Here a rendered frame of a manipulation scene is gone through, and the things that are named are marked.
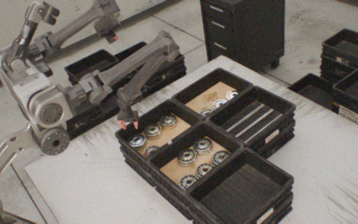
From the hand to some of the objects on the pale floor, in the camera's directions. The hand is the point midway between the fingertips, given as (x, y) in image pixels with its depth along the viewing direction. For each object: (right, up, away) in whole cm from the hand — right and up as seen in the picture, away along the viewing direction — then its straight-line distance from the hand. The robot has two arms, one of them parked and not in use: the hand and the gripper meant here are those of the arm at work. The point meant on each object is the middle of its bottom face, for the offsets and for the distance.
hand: (130, 127), depth 217 cm
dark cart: (+93, +49, +188) cm, 216 cm away
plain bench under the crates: (+53, -75, +48) cm, 104 cm away
